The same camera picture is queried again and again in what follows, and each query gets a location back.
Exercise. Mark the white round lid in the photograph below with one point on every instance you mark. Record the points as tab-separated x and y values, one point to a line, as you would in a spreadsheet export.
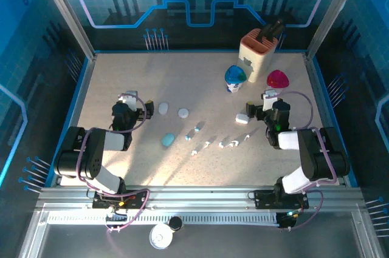
159	238

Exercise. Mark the white oval earbud case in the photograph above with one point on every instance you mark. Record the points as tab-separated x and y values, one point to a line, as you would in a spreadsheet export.
163	108

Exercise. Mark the black electronics box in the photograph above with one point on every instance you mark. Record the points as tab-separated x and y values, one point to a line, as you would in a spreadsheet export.
287	221

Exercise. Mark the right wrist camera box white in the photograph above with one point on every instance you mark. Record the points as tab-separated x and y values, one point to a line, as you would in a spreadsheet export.
269	100

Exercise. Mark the magenta plastic bowl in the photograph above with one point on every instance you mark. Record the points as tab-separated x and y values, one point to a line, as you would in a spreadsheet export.
278	79

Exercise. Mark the aluminium table side rail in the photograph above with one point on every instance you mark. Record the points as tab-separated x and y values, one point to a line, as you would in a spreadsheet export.
313	82
86	82

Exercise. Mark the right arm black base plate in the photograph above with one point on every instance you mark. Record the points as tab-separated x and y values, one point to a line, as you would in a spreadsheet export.
264	198

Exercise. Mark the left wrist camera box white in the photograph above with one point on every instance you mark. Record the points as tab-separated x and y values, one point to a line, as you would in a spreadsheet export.
131	100

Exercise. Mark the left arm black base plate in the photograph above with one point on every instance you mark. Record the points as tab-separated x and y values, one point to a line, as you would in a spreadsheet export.
138	198

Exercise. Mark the black round cap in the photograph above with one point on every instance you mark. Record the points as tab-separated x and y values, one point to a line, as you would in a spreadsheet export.
175	224

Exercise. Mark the white square earbud case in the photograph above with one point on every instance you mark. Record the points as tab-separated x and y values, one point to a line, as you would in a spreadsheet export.
242	118

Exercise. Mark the white round earbud case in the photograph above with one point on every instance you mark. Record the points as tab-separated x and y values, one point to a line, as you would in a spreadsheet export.
183	113

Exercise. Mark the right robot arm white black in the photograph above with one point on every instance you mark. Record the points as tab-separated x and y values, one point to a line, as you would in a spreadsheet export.
322	154

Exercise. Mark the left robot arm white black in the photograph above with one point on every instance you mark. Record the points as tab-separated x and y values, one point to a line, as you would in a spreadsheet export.
91	154

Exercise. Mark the blue earbud case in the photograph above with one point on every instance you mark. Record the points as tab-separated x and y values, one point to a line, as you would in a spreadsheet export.
167	140

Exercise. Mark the aluminium frame post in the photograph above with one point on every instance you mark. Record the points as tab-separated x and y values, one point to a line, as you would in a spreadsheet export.
331	12
68	15

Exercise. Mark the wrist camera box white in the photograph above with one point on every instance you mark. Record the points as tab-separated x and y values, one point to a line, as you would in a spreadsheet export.
269	100
131	100

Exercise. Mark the aluminium mounting rail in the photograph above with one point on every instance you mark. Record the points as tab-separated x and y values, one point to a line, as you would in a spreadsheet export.
197	197

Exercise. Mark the beige knife block orange top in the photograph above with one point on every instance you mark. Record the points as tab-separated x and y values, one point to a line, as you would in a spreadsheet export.
256	57

